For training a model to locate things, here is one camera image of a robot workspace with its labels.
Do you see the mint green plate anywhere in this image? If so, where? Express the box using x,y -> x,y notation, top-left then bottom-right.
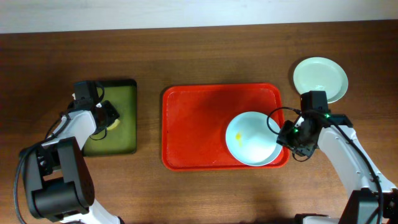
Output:
293,57 -> 349,100

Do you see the yellow green scrub sponge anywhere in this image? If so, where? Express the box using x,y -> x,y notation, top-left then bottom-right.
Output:
106,119 -> 120,131

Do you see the light blue plate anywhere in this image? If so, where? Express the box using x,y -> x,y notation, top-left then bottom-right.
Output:
225,111 -> 282,167

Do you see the cream white plate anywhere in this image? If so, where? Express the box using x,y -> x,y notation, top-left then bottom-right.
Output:
328,91 -> 346,103

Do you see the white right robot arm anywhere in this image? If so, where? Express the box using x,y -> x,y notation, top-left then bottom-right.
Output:
295,91 -> 397,224

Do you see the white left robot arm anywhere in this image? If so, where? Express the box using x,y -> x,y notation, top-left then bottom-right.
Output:
13,81 -> 123,223

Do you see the black tray with soapy water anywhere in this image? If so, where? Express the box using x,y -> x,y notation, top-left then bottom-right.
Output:
82,79 -> 137,157

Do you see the red plastic tray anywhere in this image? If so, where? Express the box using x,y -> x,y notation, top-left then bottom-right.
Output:
161,83 -> 285,171

